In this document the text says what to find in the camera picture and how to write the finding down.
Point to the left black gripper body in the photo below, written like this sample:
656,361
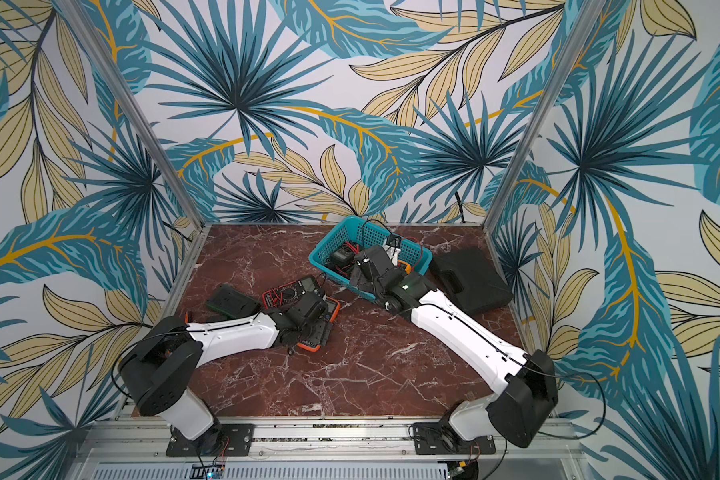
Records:
304,330

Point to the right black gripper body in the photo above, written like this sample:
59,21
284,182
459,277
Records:
363,264

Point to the orange red multimeter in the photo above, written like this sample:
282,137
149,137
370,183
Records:
321,328

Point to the dark red multimeter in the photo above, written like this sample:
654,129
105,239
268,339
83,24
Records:
283,297

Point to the green black multimeter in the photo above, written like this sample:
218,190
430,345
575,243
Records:
341,258

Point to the green black device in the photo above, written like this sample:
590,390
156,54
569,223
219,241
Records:
232,304

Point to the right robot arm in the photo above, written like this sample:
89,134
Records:
523,386

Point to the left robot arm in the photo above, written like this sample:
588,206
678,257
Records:
157,371

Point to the teal plastic basket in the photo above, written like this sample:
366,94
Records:
366,234

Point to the black case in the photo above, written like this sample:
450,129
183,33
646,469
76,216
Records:
470,280

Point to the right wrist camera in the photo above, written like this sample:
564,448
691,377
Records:
393,241

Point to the aluminium front rail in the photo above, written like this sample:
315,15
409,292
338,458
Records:
323,448

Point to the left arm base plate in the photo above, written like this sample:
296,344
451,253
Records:
221,440

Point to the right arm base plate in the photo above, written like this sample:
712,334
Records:
430,438

